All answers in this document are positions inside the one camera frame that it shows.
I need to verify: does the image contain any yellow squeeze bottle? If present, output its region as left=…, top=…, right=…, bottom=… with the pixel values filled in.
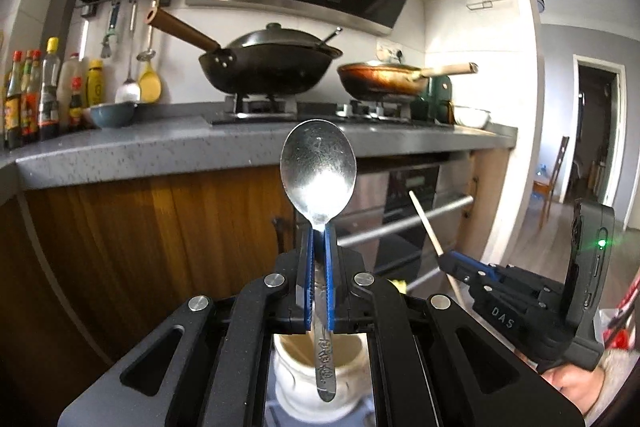
left=85, top=59, right=105, bottom=108

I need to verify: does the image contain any white wall socket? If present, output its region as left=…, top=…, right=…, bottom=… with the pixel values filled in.
left=375, top=40, right=404, bottom=63

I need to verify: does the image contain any stainless built-in oven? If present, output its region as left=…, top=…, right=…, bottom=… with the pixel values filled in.
left=345, top=161, right=475, bottom=295

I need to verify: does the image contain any hanging metal ladle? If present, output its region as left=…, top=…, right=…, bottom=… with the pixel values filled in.
left=114, top=0, right=143, bottom=104

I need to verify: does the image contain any blue ceramic bowl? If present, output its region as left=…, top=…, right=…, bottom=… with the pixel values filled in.
left=82, top=101, right=139, bottom=130

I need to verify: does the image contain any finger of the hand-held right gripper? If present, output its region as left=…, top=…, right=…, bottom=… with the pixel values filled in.
left=436, top=251, right=502, bottom=289

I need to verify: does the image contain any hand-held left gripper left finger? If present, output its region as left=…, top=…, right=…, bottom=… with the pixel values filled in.
left=57, top=227, right=316, bottom=427

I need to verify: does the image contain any hanging peeler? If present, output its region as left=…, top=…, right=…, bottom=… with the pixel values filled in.
left=100, top=2, right=121, bottom=60

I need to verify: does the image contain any wooden chopstick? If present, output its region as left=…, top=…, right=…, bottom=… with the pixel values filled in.
left=408, top=190, right=466, bottom=311

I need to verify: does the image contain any person's right forearm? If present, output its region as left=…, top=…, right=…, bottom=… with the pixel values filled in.
left=585, top=341, right=639, bottom=426

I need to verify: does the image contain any white floral ceramic utensil holder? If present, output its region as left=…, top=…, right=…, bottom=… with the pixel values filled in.
left=272, top=332, right=372, bottom=417

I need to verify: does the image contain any gas stove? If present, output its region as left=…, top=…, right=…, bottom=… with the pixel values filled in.
left=209, top=93, right=442, bottom=126

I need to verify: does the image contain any wooden chair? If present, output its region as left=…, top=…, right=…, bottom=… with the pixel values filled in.
left=532, top=135, right=571, bottom=219

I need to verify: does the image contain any metal spoon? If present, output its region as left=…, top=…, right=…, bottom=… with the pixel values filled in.
left=280, top=119, right=357, bottom=404

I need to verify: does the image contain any person's right hand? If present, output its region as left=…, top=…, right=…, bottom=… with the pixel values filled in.
left=541, top=363, right=602, bottom=424

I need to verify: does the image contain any green kitchen appliance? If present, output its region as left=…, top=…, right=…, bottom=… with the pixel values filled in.
left=412, top=75, right=454, bottom=124

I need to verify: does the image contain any metal towel rack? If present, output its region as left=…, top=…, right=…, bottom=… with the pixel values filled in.
left=466, top=0, right=512, bottom=12

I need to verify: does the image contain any white bowl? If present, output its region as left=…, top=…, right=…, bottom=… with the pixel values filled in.
left=452, top=105, right=492, bottom=130

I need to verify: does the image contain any grey speckled countertop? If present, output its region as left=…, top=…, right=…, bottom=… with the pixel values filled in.
left=0, top=99, right=518, bottom=208

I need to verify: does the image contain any small dark bottle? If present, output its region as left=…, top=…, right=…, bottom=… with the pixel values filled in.
left=68, top=77, right=84, bottom=131

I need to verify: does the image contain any frying pan with wooden handle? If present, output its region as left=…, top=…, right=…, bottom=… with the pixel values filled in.
left=337, top=61, right=479, bottom=101

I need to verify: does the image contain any clear bottle with yellow cap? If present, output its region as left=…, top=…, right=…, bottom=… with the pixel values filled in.
left=39, top=37, right=61, bottom=141

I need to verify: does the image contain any wooden kitchen cabinet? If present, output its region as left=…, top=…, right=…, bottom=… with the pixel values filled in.
left=0, top=146, right=507, bottom=383

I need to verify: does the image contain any hanging yellow ladle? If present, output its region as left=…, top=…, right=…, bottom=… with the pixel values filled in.
left=138, top=57, right=163, bottom=103

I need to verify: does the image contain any black wok with lid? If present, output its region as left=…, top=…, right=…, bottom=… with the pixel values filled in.
left=149, top=0, right=344, bottom=98

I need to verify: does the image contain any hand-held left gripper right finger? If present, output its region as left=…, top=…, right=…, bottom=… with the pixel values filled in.
left=322, top=228, right=587, bottom=427

